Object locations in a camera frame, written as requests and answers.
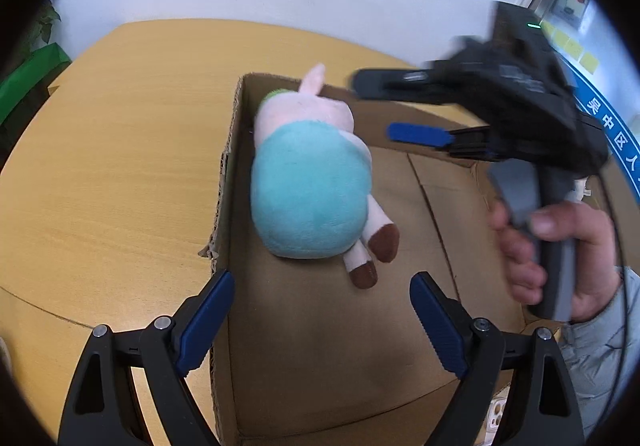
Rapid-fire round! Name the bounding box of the pig plush teal dress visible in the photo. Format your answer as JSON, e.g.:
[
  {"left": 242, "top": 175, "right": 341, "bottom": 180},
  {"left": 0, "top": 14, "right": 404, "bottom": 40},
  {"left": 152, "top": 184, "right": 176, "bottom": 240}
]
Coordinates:
[{"left": 250, "top": 65, "right": 400, "bottom": 289}]

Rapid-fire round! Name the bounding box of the grey jacket forearm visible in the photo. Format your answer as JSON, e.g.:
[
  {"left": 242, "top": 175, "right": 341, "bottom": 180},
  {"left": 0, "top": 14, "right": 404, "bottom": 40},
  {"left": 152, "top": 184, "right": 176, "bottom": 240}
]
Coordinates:
[{"left": 560, "top": 267, "right": 640, "bottom": 435}]

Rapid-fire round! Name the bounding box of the person's right hand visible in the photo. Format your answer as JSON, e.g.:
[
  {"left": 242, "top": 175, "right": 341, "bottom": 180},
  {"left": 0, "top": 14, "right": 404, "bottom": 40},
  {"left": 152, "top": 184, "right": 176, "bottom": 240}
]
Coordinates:
[{"left": 489, "top": 201, "right": 622, "bottom": 322}]

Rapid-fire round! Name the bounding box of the brown cardboard box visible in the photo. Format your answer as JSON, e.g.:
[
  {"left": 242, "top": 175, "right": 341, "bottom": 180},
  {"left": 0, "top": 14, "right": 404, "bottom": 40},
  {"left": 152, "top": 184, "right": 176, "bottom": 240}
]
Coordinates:
[{"left": 207, "top": 73, "right": 539, "bottom": 445}]

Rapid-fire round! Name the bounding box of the green cloth covered table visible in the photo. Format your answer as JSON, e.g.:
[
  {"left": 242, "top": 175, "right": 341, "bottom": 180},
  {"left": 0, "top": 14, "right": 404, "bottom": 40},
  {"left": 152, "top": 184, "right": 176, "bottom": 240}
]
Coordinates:
[{"left": 0, "top": 43, "right": 72, "bottom": 123}]

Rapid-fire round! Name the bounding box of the large potted green plant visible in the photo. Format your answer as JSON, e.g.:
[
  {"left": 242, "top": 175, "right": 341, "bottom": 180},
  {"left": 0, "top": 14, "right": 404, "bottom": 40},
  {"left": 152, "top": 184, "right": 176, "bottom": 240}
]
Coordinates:
[{"left": 29, "top": 0, "right": 61, "bottom": 45}]

